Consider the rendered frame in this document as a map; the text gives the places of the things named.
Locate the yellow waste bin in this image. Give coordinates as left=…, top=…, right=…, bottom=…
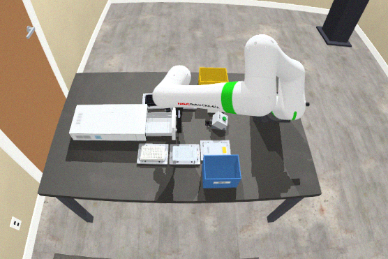
left=198, top=68, right=228, bottom=85

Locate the blue bin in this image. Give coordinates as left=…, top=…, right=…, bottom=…
left=202, top=155, right=241, bottom=188

